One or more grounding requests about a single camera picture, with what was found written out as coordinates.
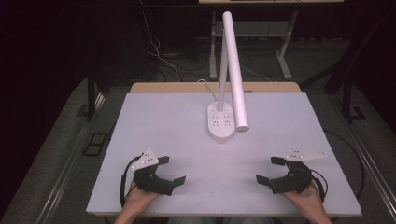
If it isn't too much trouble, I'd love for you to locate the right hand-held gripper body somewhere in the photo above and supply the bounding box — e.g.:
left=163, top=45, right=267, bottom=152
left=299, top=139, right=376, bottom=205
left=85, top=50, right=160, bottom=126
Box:
left=268, top=147, right=329, bottom=195

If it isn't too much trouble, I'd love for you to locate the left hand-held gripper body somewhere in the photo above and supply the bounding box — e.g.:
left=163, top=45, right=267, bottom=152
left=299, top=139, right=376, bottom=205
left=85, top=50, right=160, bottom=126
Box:
left=131, top=148, right=176, bottom=197

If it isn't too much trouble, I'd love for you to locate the white desk lamp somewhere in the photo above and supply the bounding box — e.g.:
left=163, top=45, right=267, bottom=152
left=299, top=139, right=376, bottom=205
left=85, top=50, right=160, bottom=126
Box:
left=206, top=10, right=250, bottom=143

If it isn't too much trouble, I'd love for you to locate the person's left hand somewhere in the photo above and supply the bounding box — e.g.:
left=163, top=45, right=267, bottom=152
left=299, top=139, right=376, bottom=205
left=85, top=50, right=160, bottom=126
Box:
left=122, top=180, right=163, bottom=215

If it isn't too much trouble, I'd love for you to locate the person's right hand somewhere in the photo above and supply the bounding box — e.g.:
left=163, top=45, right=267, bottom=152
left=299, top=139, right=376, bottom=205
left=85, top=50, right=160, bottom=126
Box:
left=279, top=181, right=325, bottom=213

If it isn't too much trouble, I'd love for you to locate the white board on table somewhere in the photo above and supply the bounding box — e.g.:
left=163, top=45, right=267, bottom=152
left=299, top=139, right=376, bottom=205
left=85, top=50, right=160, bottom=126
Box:
left=86, top=91, right=362, bottom=217

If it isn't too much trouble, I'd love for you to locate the black metal stand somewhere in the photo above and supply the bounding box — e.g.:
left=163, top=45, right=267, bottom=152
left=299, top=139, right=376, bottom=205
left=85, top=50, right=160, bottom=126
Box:
left=85, top=74, right=98, bottom=122
left=341, top=77, right=367, bottom=123

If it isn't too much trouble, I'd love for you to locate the metal-legged desk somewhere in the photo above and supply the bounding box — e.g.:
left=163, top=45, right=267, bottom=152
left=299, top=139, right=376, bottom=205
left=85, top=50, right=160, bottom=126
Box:
left=198, top=0, right=346, bottom=81

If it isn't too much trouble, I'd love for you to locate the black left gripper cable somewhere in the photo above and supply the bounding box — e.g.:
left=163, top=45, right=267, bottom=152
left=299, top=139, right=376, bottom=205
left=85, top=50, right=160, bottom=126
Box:
left=120, top=154, right=143, bottom=209

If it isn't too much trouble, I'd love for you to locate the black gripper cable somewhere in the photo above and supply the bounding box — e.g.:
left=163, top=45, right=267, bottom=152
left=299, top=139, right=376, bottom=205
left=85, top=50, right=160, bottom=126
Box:
left=307, top=169, right=329, bottom=203
left=120, top=154, right=143, bottom=209

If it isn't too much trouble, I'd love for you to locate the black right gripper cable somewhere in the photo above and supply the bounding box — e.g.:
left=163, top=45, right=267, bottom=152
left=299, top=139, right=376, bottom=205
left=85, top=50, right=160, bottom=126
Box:
left=307, top=169, right=329, bottom=203

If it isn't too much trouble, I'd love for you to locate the black floor frame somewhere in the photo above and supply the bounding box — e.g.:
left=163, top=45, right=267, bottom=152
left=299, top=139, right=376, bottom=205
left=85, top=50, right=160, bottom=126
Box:
left=81, top=132, right=109, bottom=158

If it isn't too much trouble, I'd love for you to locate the black floor cable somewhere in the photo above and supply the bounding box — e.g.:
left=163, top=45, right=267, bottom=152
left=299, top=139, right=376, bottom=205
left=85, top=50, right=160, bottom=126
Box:
left=323, top=130, right=366, bottom=201

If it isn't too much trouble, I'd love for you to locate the metal floor rail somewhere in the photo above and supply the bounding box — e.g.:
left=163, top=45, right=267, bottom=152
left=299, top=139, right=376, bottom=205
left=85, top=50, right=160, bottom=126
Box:
left=35, top=122, right=90, bottom=224
left=337, top=105, right=396, bottom=216

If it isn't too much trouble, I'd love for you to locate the white lamp cable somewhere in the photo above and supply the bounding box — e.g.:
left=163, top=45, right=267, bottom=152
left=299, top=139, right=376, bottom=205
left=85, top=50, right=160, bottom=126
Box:
left=196, top=78, right=219, bottom=103

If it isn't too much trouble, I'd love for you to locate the white floor cable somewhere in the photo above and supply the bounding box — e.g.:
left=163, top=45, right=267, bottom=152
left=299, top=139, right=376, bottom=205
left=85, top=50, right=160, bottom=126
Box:
left=139, top=0, right=183, bottom=82

